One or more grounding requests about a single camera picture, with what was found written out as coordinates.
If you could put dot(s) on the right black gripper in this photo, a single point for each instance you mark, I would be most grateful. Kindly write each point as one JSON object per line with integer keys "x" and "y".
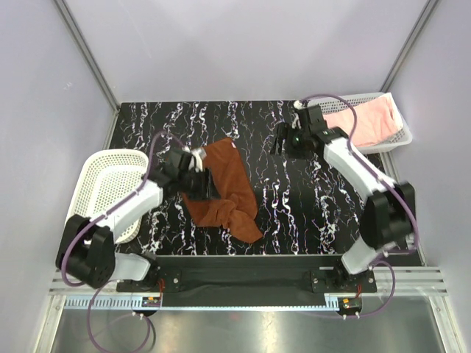
{"x": 282, "y": 130}

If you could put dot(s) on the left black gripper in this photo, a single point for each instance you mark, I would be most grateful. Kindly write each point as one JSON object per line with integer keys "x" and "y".
{"x": 207, "y": 189}

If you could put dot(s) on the brown towel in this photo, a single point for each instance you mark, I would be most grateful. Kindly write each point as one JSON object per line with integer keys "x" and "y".
{"x": 236, "y": 209}

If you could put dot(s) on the pink towel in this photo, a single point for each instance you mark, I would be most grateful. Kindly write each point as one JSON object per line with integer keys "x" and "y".
{"x": 377, "y": 121}

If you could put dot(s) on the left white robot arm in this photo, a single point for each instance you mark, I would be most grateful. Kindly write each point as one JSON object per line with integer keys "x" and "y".
{"x": 87, "y": 250}

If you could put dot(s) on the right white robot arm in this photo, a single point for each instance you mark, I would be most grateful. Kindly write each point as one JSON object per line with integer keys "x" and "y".
{"x": 389, "y": 207}

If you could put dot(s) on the white basket with towels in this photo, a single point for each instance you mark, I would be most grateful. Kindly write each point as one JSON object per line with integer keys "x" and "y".
{"x": 106, "y": 178}

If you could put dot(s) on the black marble pattern mat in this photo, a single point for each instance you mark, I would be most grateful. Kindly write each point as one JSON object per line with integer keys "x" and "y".
{"x": 304, "y": 206}

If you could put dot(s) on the empty white mesh basket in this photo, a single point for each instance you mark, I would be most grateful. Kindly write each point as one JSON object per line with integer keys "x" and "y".
{"x": 330, "y": 105}

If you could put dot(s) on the left controller board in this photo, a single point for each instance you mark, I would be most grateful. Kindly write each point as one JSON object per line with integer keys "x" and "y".
{"x": 151, "y": 301}

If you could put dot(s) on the controller board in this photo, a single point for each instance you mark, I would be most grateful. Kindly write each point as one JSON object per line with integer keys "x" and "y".
{"x": 351, "y": 304}
{"x": 151, "y": 301}

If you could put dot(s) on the right controller board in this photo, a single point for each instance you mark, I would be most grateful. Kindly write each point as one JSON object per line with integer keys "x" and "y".
{"x": 351, "y": 304}

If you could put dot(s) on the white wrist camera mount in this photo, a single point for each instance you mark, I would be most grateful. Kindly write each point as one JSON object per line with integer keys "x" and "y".
{"x": 197, "y": 157}

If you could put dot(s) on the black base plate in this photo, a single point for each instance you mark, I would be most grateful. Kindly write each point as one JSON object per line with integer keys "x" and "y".
{"x": 315, "y": 273}

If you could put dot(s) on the slotted cable duct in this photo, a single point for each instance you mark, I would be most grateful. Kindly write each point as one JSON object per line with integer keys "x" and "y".
{"x": 106, "y": 303}

